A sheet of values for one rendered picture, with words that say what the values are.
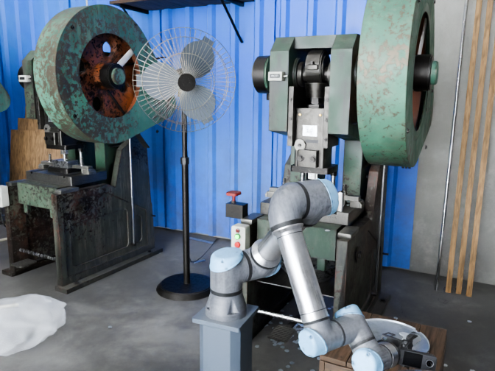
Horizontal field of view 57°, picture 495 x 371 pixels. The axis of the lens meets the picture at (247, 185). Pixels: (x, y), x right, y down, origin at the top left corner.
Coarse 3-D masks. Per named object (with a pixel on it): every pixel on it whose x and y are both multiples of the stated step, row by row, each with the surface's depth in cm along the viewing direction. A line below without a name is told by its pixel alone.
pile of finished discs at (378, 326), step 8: (368, 320) 181; (376, 320) 181; (384, 320) 181; (392, 320) 180; (376, 328) 174; (384, 328) 175; (392, 328) 175; (400, 328) 175; (408, 328) 175; (376, 336) 167; (384, 336) 168; (400, 336) 168; (424, 336) 169; (416, 344) 163; (424, 344) 163; (424, 352) 159
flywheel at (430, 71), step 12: (420, 24) 212; (420, 36) 217; (420, 48) 203; (420, 60) 192; (432, 60) 195; (420, 72) 192; (432, 72) 192; (420, 84) 194; (432, 84) 196; (420, 96) 226; (420, 108) 229
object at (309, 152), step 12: (300, 108) 217; (312, 108) 215; (300, 120) 218; (312, 120) 216; (300, 132) 219; (312, 132) 217; (300, 144) 218; (312, 144) 218; (300, 156) 217; (312, 156) 215; (324, 156) 217
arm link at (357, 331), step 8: (352, 304) 132; (336, 312) 132; (344, 312) 130; (352, 312) 129; (360, 312) 131; (336, 320) 127; (344, 320) 127; (352, 320) 128; (360, 320) 129; (344, 328) 125; (352, 328) 126; (360, 328) 127; (368, 328) 129; (352, 336) 126; (360, 336) 126; (368, 336) 127; (344, 344) 125; (352, 344) 127; (360, 344) 126
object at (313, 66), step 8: (312, 56) 212; (320, 56) 211; (312, 64) 209; (320, 64) 210; (312, 72) 212; (320, 72) 211; (312, 80) 215; (320, 80) 214; (312, 88) 216; (320, 88) 215; (312, 96) 217; (320, 96) 216; (312, 104) 221; (320, 104) 221
